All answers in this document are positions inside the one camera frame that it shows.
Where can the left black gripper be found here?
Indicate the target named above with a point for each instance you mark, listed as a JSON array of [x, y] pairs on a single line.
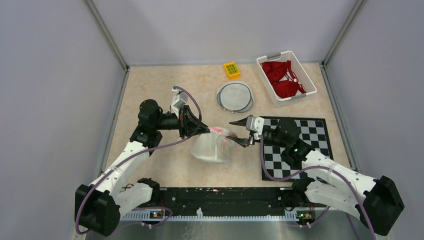
[[185, 115]]

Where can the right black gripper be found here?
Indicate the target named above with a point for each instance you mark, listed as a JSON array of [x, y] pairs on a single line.
[[244, 142]]

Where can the red satin bra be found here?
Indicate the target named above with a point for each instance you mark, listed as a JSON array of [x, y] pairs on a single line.
[[282, 78]]

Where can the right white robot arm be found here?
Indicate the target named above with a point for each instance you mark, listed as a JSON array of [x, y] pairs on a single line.
[[376, 202]]

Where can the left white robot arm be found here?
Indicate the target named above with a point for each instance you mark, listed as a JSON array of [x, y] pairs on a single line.
[[100, 205]]

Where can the yellow toy block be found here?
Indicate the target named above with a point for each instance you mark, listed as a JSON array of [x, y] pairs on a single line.
[[232, 71]]

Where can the black white checkerboard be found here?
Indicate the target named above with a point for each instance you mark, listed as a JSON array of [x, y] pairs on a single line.
[[313, 132]]

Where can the white plastic basket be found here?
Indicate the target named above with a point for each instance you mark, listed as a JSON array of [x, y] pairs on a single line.
[[297, 67]]

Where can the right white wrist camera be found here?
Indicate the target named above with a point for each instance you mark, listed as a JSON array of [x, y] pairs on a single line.
[[257, 124]]

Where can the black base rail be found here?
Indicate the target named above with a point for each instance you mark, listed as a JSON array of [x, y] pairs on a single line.
[[233, 202]]

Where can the white toothed cable strip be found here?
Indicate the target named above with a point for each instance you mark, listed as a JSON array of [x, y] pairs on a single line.
[[148, 216]]

